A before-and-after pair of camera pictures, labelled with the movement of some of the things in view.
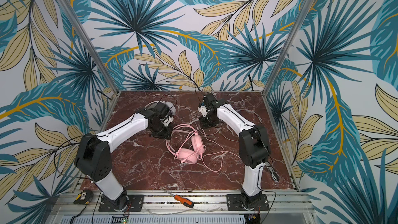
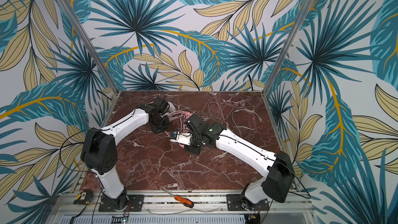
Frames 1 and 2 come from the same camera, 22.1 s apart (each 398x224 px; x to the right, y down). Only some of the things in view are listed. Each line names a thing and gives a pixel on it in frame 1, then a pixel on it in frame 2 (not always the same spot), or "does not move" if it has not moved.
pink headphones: (187, 155) to (176, 115)
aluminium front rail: (280, 204) does not move
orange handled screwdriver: (185, 201) does not move
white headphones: (172, 109) does not move
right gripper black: (208, 121) to (191, 127)
